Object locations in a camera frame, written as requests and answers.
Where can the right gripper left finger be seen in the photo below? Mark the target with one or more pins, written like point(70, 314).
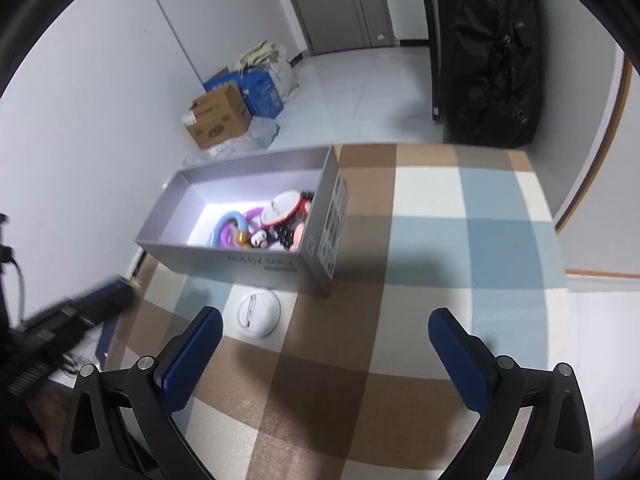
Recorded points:
point(184, 359)

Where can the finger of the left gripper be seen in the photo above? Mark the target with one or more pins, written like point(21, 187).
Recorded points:
point(58, 328)

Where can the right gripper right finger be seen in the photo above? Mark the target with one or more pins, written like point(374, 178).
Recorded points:
point(468, 362)

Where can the red and white round case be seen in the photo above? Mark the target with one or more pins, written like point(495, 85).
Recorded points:
point(280, 208)

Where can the yellow and pink trinket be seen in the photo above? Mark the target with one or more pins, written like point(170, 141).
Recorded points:
point(294, 238)

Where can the grey cardboard jewelry box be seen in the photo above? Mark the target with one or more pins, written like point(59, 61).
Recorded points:
point(202, 223)

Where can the checkered table cloth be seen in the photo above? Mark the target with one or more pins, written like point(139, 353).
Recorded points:
point(348, 386)

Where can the small panda charm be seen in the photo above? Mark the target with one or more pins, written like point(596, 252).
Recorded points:
point(261, 239)

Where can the brown cardboard box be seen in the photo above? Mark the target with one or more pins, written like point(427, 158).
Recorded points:
point(217, 116)

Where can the grey plastic parcel bag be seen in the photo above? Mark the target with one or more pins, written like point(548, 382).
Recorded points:
point(259, 136)

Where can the blue cardboard box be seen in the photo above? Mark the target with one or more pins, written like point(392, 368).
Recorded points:
point(258, 90)

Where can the white plastic bag with cloth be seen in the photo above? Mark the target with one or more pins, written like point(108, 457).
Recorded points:
point(273, 59)

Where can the black large bag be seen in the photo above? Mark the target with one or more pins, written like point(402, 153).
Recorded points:
point(490, 71)

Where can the grey door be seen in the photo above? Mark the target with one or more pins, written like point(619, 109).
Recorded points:
point(331, 26)

